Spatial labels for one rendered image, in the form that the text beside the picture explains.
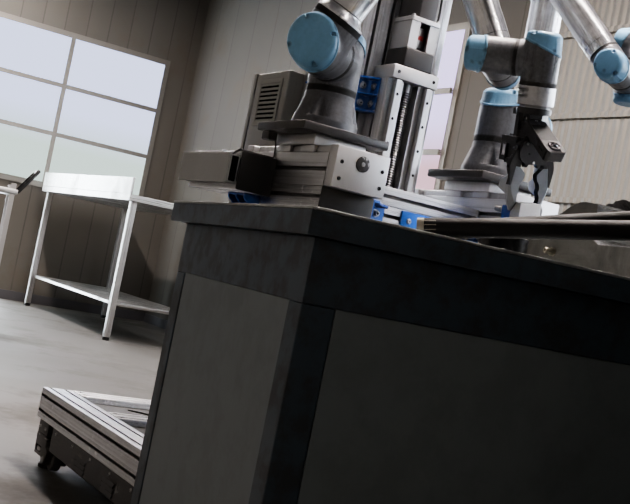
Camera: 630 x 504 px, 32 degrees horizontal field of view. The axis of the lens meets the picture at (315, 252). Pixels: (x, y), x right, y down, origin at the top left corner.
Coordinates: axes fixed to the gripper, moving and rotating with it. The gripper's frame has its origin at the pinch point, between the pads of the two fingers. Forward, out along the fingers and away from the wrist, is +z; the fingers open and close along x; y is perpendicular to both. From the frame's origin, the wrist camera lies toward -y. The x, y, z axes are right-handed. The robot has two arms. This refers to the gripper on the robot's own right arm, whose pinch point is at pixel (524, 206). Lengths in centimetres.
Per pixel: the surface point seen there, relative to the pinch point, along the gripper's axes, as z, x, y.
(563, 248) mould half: 4.0, 8.7, -28.4
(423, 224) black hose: -1, 48, -49
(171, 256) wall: 159, -130, 779
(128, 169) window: 86, -90, 813
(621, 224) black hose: -5, 23, -63
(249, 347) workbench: 19, 72, -45
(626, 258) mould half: 2.2, 8.6, -46.2
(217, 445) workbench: 35, 74, -42
